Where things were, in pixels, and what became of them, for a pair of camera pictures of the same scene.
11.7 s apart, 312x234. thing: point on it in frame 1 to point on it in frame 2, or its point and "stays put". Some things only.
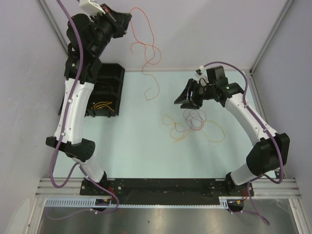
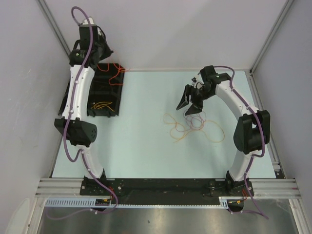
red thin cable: [145, 54] to [120, 69]
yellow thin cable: [98, 106] stays put
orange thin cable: [210, 129] stays put
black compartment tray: [105, 99] stays put
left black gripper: [118, 21] to [107, 51]
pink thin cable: [195, 118] stays put
